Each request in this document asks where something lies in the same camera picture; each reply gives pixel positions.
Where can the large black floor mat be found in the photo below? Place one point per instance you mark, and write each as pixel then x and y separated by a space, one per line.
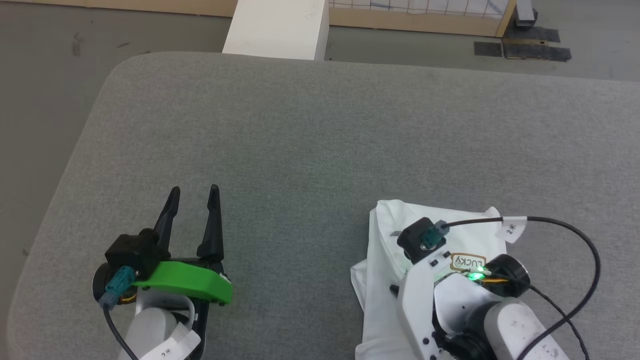
pixel 537 47

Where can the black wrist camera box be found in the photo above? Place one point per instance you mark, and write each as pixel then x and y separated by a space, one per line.
pixel 415 240
pixel 135 250

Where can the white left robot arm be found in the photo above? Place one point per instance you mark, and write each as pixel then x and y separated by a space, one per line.
pixel 150 325

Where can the lemon print grid screen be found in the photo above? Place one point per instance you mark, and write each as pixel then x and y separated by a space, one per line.
pixel 425 22

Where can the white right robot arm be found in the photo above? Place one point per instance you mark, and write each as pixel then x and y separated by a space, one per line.
pixel 510 330

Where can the white rectangular box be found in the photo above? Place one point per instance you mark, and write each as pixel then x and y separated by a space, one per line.
pixel 280 27

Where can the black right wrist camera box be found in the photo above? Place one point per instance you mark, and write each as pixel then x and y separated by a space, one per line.
pixel 415 240

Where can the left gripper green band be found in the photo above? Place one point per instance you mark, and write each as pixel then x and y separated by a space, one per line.
pixel 195 280

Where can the white long-sleeve shirt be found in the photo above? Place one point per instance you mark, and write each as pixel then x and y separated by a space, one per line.
pixel 385 235

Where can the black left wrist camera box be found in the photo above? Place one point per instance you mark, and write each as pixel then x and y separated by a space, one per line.
pixel 135 250

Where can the small black floor patch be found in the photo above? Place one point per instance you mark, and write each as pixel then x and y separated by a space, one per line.
pixel 488 49

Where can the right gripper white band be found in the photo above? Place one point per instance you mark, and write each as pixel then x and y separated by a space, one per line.
pixel 417 300

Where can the metal screen foot with caster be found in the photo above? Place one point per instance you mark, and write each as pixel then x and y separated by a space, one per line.
pixel 525 12

